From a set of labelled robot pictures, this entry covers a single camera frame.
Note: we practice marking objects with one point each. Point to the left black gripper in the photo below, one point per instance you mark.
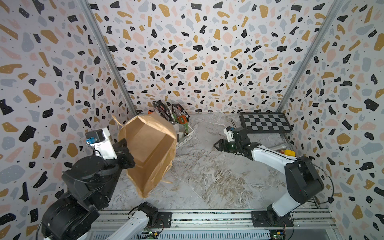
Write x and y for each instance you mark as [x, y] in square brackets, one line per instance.
[123, 153]

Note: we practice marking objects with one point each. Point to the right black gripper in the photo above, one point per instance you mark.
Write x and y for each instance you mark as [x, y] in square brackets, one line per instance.
[223, 142]

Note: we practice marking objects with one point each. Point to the brown paper bag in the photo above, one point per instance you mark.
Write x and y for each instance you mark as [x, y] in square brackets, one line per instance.
[152, 141]

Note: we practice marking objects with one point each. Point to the white plastic basket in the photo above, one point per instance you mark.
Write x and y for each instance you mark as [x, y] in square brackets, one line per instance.
[184, 136]

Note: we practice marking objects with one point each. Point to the black condiment packet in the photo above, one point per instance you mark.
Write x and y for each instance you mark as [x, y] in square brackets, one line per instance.
[163, 110]

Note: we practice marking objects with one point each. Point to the green orange condiment packet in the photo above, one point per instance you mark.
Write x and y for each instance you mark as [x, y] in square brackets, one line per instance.
[183, 120]

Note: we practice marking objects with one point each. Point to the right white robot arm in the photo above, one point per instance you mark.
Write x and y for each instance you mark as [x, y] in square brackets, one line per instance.
[302, 179]

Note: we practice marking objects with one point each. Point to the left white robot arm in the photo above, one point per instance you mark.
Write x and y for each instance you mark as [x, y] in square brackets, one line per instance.
[91, 183]

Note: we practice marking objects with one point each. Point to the black white checkerboard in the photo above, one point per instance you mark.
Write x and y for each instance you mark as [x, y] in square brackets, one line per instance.
[265, 123]

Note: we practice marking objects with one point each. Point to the yellow red toy car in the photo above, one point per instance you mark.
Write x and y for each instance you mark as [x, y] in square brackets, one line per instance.
[288, 153]

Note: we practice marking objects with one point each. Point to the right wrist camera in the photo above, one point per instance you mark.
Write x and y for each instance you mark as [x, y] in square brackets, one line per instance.
[229, 132]

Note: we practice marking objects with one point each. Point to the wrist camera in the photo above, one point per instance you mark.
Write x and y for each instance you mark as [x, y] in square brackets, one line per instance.
[229, 132]
[99, 140]

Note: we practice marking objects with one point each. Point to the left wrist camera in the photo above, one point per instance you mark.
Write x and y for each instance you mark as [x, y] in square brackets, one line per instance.
[99, 140]

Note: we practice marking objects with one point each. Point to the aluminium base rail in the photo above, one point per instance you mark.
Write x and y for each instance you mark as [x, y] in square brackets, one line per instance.
[300, 224]

